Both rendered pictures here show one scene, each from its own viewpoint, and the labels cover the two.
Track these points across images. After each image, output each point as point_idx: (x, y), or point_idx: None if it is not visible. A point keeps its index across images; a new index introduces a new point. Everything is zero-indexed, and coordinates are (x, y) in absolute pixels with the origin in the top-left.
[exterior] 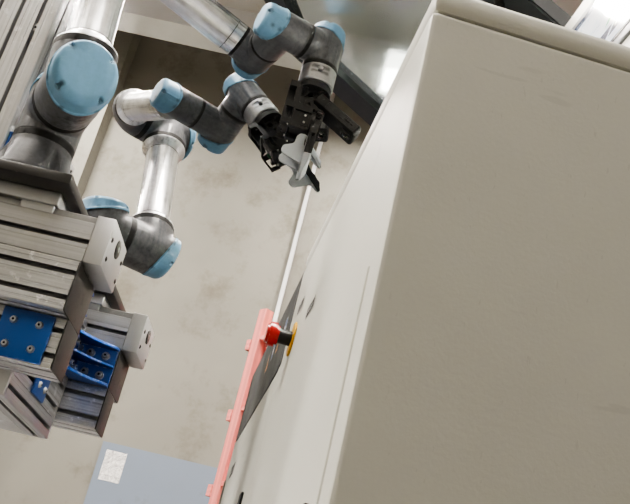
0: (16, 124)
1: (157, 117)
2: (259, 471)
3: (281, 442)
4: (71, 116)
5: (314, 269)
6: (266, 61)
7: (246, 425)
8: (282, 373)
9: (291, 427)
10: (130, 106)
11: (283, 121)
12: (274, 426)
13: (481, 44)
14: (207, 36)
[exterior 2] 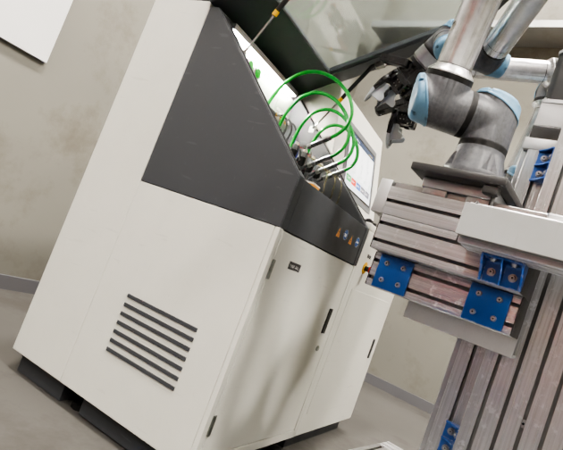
0: None
1: (499, 49)
2: (349, 312)
3: (364, 314)
4: None
5: (375, 252)
6: None
7: (312, 247)
8: (358, 277)
9: (368, 314)
10: (541, 7)
11: (413, 129)
12: (357, 302)
13: None
14: (484, 76)
